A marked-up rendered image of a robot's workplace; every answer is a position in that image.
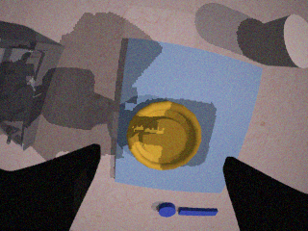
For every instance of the yellow plate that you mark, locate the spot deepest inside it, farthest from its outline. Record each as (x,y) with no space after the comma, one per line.
(164,135)

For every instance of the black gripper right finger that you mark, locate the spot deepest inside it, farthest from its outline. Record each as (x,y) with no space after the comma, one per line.
(261,203)

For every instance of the light blue flat mat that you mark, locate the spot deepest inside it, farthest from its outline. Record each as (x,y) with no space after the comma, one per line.
(218,90)

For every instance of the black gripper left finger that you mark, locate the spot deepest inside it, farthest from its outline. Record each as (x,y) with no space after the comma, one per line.
(47,196)

